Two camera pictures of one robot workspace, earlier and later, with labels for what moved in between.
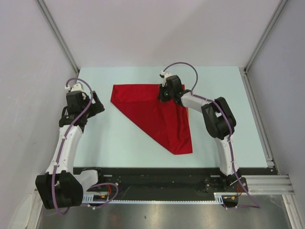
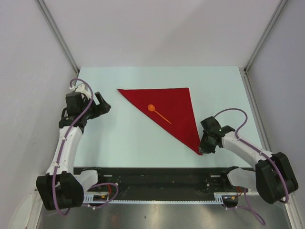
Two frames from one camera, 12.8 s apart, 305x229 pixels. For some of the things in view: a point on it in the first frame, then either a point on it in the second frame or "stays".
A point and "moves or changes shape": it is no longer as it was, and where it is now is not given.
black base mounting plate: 167,184 stays
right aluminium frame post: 281,5 stays
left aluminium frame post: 58,35 stays
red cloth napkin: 166,121 moves or changes shape
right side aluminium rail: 257,118 stays
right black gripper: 160,96 → 203,149
